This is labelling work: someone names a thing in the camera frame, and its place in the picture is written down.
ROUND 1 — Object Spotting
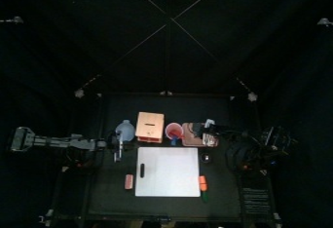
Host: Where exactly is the pink toy sushi piece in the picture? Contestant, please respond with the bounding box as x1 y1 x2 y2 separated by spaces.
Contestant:
123 173 135 191

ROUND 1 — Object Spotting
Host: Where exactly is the white cutting board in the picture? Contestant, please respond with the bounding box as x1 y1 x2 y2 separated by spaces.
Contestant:
134 146 202 198

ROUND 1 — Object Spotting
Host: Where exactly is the brown wooden tray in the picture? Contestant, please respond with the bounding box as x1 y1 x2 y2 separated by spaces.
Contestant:
181 122 220 148

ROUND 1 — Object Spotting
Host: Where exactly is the white red patterned toy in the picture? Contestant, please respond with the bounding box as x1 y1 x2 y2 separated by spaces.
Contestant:
202 133 220 148

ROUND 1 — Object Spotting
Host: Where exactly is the red plastic cup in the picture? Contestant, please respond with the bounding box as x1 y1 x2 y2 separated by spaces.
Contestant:
165 122 185 141

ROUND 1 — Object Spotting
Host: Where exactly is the blue toy utensil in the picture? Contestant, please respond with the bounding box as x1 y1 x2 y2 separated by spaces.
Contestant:
169 132 181 146

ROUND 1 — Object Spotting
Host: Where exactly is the wooden box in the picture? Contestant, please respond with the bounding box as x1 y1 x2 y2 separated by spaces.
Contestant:
134 111 168 144

